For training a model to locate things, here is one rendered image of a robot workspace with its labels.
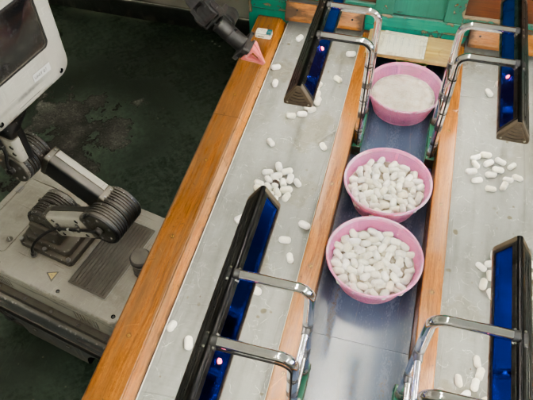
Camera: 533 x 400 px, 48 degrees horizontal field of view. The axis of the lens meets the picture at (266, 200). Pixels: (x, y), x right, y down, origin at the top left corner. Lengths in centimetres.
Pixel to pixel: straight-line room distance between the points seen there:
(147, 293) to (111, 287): 39
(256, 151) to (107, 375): 84
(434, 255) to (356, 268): 22
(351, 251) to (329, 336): 25
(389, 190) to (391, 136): 30
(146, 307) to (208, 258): 23
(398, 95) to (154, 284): 109
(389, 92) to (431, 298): 84
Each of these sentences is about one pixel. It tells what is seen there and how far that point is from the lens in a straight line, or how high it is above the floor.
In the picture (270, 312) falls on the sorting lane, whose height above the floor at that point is 74.
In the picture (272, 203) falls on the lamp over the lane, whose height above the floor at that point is 108.
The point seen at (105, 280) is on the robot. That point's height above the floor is 48.
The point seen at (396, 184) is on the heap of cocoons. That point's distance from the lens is 188.
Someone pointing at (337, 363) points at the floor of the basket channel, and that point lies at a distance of 161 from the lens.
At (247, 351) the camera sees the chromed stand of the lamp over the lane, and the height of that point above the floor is 112.
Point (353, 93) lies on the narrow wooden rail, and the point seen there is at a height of 76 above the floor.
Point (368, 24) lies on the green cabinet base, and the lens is 240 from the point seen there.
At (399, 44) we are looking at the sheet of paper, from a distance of 233.
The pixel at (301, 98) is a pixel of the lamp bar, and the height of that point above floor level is 107.
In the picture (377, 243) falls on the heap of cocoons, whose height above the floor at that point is 73.
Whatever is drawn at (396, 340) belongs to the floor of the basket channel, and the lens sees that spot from 166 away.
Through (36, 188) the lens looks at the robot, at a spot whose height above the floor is 47.
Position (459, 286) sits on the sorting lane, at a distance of 171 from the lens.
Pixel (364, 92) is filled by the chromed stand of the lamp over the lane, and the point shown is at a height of 94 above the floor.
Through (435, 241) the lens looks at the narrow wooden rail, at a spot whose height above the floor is 76.
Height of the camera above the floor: 215
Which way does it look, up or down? 51 degrees down
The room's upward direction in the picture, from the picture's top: 1 degrees counter-clockwise
